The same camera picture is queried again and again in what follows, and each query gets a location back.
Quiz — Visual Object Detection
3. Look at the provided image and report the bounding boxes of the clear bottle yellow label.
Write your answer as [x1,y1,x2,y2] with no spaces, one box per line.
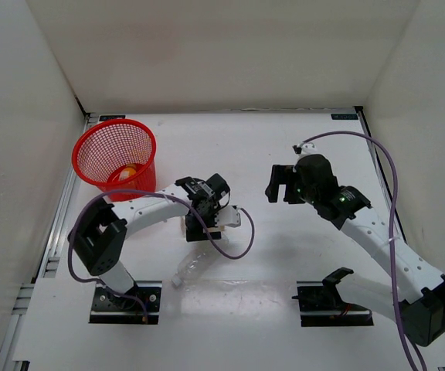
[185,226,226,242]

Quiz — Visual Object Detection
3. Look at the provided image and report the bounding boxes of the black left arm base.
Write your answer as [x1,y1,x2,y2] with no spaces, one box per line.
[89,281,162,325]

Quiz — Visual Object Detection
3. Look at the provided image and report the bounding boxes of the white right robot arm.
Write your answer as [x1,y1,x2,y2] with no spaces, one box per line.
[265,153,445,347]

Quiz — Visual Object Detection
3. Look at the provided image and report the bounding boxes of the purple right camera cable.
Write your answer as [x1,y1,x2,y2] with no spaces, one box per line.
[303,131,426,371]

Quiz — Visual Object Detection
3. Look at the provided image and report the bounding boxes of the aluminium table frame rail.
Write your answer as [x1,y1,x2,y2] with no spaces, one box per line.
[0,113,91,351]

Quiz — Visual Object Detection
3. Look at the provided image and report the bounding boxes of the orange juice bottle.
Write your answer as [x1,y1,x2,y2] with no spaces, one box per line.
[107,163,140,183]

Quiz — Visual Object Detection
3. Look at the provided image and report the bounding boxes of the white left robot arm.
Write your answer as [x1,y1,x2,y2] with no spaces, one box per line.
[68,173,241,309]

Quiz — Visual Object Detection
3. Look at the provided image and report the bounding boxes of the red mesh plastic bin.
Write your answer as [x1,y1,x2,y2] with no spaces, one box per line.
[72,118,157,202]

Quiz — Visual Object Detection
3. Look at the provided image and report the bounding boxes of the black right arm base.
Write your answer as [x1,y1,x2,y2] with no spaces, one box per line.
[292,267,374,328]

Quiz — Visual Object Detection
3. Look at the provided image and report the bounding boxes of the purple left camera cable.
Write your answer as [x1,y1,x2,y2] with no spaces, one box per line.
[69,191,256,287]

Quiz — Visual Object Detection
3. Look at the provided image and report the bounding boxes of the clear plastic bottle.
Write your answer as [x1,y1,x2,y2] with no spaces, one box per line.
[171,240,223,288]

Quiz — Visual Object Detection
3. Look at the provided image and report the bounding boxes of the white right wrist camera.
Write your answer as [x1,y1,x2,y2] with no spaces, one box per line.
[293,141,319,157]

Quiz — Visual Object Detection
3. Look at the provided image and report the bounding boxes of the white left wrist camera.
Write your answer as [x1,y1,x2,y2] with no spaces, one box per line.
[215,205,241,228]

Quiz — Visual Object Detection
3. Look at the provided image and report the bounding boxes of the purple camera cable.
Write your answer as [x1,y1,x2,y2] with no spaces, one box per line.
[303,131,426,371]
[69,191,256,287]

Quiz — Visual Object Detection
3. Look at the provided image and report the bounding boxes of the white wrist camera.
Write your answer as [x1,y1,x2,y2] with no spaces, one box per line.
[215,205,241,228]
[293,141,319,157]

